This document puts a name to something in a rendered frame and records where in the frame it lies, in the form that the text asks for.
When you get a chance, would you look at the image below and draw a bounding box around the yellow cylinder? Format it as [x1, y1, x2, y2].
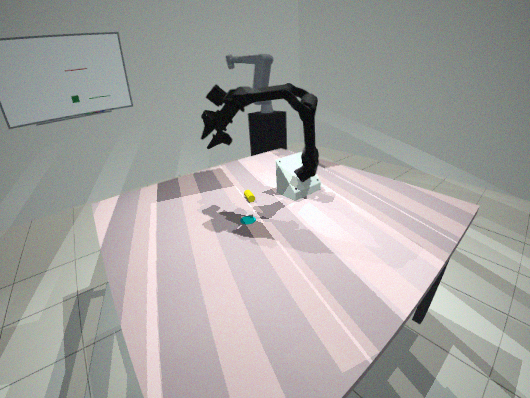
[244, 190, 255, 202]

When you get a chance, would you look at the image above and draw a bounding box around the cyan circle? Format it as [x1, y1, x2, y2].
[240, 216, 256, 224]

